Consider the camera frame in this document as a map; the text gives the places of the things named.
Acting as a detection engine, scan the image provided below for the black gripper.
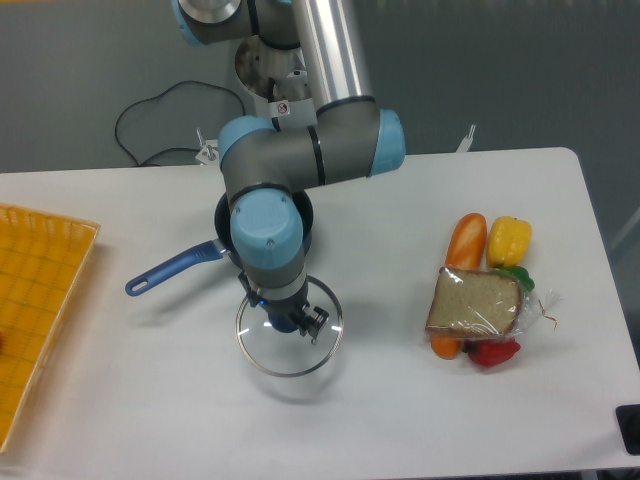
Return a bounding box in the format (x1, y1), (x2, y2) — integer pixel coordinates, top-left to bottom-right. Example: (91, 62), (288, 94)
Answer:
(238, 272), (329, 344)

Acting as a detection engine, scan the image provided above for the glass lid blue knob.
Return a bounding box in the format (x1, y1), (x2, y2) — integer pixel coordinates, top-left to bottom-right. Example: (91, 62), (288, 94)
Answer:
(235, 276), (344, 378)

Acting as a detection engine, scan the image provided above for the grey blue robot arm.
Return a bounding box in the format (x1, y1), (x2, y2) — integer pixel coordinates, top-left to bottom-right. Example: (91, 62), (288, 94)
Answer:
(173, 1), (406, 337)

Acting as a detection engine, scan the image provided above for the dark blue saucepan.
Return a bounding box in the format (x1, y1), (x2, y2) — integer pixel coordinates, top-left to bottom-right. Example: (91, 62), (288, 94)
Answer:
(124, 191), (314, 297)

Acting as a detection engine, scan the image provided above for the orange toy carrot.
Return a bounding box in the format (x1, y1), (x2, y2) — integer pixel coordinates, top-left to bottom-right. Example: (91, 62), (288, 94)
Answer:
(430, 336), (462, 360)

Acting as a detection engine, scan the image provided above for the bagged bread slice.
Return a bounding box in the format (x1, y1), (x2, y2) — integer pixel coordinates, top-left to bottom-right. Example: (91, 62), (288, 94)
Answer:
(425, 267), (562, 340)

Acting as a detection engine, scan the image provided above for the orange toy baguette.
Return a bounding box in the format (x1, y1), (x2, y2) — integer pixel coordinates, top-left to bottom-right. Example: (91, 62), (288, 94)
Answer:
(445, 213), (487, 270)

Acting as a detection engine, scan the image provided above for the red toy bell pepper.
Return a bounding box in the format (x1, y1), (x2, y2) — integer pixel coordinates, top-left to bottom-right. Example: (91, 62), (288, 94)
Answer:
(462, 339), (521, 368)

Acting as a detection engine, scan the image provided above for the green toy pepper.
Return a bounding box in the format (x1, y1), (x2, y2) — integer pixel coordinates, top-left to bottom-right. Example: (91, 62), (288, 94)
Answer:
(499, 265), (535, 293)

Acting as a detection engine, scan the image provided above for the yellow toy bell pepper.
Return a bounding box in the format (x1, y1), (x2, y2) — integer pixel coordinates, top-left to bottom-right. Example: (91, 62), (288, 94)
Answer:
(486, 216), (533, 268)

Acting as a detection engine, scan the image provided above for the yellow plastic basket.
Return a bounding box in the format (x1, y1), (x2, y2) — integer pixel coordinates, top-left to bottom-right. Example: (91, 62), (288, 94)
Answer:
(1, 204), (100, 451)

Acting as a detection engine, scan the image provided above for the black object at table corner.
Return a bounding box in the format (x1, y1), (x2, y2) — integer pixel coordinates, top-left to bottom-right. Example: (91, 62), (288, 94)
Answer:
(615, 404), (640, 456)

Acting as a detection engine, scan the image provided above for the white table leg bracket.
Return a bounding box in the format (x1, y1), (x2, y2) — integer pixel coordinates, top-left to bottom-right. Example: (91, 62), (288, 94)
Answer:
(456, 124), (476, 153)

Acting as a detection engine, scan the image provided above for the black floor cable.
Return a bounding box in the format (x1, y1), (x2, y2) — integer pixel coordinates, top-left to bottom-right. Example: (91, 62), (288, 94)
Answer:
(114, 80), (250, 167)

